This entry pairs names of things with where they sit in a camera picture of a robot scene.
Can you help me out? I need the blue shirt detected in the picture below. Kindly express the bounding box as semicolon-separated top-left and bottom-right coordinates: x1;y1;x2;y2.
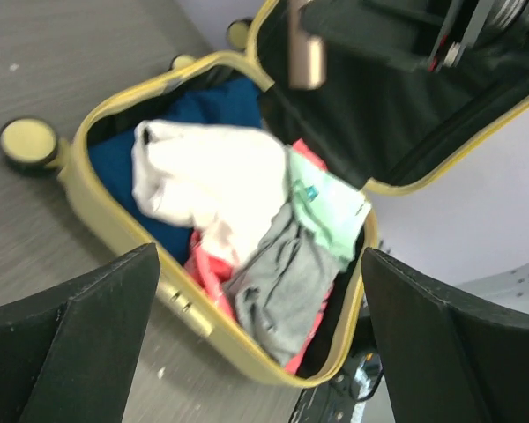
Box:
87;78;261;264

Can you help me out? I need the aluminium rail frame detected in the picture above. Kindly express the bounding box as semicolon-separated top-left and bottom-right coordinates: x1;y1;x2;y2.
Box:
458;263;529;314

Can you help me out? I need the green tissue packet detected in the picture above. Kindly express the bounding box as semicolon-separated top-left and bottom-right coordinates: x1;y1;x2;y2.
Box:
287;140;371;271

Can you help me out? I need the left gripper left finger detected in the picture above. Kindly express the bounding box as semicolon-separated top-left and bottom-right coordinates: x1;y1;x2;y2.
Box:
0;243;160;422

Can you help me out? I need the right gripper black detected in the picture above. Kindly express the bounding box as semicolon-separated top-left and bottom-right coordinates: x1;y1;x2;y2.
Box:
302;0;529;72

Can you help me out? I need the white cloth garment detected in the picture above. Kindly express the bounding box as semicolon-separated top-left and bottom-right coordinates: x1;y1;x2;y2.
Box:
131;120;287;268

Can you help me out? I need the pink patterned shirt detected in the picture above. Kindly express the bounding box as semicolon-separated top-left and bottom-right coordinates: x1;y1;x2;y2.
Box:
184;148;332;374

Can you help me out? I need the grey shirt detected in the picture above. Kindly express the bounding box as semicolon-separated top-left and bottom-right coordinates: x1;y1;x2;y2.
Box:
224;204;339;367

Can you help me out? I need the yellow suitcase black lining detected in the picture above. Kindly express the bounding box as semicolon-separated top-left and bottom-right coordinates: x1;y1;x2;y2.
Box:
0;0;529;389

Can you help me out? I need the rose gold lipstick tube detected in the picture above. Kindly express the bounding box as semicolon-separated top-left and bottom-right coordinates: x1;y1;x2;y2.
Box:
287;0;326;90

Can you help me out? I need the black mounting base plate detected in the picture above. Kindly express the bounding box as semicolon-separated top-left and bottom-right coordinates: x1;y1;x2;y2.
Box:
288;347;384;423

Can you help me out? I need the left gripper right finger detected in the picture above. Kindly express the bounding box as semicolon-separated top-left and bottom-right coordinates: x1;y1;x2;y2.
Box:
361;248;529;422

